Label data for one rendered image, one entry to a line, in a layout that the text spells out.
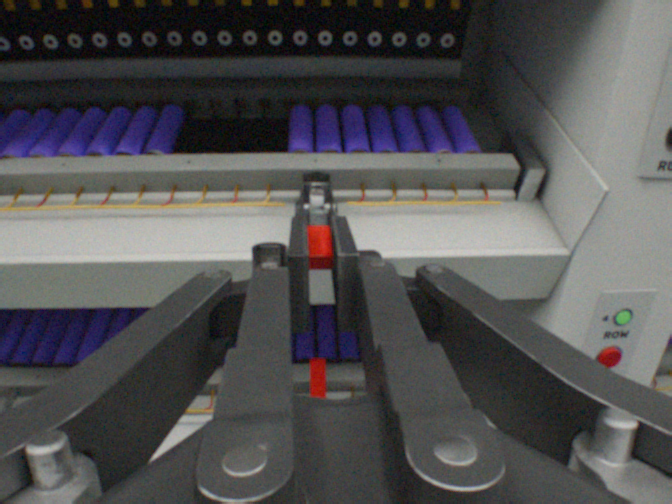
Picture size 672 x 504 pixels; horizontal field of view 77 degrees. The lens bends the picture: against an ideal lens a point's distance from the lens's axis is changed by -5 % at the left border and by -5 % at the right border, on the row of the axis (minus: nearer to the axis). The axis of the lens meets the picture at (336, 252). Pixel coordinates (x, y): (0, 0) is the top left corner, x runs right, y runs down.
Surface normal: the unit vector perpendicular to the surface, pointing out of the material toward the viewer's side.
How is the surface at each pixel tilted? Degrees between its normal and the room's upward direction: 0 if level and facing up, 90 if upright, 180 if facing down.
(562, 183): 90
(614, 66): 90
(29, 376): 20
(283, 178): 110
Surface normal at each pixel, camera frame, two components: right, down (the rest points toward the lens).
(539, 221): 0.03, -0.69
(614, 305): 0.06, 0.44
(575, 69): -1.00, 0.01
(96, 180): 0.05, 0.72
